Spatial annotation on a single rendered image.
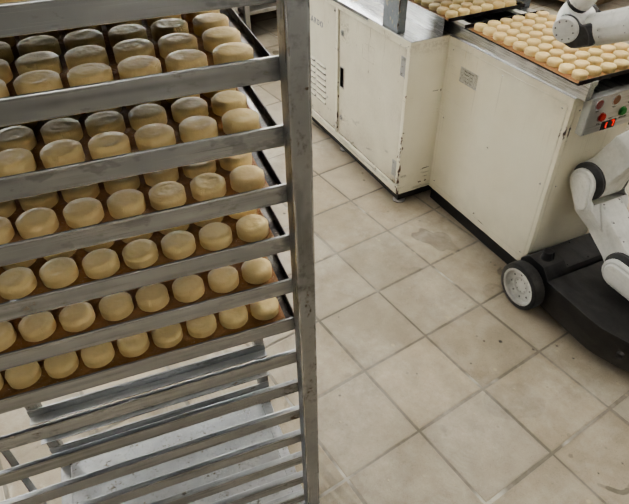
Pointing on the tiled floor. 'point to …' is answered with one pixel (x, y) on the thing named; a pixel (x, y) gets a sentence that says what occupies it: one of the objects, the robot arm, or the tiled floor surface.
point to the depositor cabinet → (378, 90)
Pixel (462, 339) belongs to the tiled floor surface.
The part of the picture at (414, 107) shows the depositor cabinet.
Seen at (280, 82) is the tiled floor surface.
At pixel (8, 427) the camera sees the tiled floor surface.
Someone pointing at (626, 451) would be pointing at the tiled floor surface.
